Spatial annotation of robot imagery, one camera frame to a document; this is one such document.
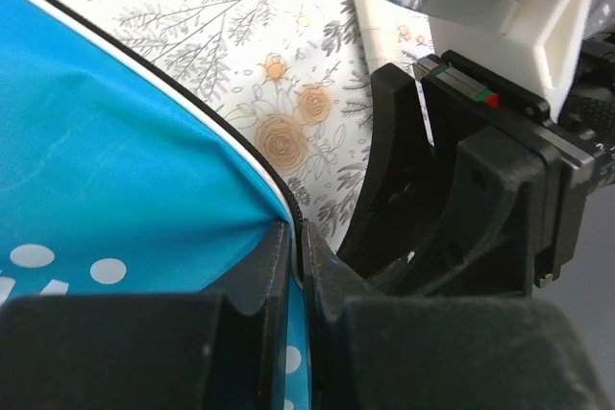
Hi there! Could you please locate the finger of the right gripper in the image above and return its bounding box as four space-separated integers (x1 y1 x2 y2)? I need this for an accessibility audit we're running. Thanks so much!
336 63 461 280

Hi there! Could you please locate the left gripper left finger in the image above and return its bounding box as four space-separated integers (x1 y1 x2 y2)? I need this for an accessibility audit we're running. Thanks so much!
1 221 292 409

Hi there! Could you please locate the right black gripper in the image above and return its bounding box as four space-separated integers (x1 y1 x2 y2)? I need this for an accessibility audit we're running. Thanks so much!
374 32 614 298

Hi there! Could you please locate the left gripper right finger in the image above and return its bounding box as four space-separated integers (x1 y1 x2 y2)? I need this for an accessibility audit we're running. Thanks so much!
302 223 610 409

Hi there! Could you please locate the blue racket bag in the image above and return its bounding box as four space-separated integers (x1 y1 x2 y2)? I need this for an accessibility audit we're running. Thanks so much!
1 0 311 409

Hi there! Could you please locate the floral tablecloth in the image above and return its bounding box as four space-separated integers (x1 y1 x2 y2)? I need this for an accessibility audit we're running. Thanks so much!
59 0 432 246

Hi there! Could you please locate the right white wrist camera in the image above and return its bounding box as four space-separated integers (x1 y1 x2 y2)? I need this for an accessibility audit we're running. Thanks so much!
343 0 602 123

